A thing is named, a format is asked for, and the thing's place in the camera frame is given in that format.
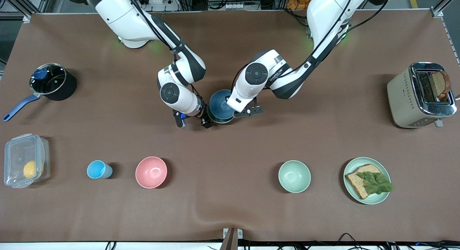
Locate pink bowl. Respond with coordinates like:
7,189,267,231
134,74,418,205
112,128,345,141
135,156,168,189

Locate glass lid with blue knob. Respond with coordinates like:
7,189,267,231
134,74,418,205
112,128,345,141
29,63,67,95

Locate blue bowl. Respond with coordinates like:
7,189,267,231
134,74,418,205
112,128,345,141
209,89,236,122

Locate green plate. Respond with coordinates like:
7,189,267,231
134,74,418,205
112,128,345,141
343,157,391,205

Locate white power strip with plugs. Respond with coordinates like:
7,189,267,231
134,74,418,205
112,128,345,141
138,0,180,11

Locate brown toast slice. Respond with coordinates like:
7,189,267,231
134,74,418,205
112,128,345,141
429,70,451,99

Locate metal mounting bracket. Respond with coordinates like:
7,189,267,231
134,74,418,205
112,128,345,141
220,227,244,250

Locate clear plastic lidded container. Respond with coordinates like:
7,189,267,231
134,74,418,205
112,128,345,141
4,134,51,189

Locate beige metal toaster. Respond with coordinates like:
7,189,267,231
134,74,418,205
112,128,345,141
387,62,457,129

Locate pack of orange buns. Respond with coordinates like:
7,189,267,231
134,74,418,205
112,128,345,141
286,0,317,10

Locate light blue cup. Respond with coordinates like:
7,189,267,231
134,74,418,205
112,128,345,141
87,160,113,179

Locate green lettuce leaf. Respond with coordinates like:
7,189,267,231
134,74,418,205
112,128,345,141
356,171,394,195

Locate black pot with blue handle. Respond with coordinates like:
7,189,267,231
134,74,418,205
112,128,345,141
2,63,77,122

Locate yellow lemon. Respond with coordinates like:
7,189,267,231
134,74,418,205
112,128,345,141
23,160,44,179

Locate brown table cover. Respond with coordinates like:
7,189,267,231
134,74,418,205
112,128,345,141
0,11,460,242

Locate brown bread slice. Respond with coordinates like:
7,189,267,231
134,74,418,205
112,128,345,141
345,164,383,200

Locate green bowl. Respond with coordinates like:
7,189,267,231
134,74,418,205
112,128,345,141
207,112,235,125
278,160,312,193

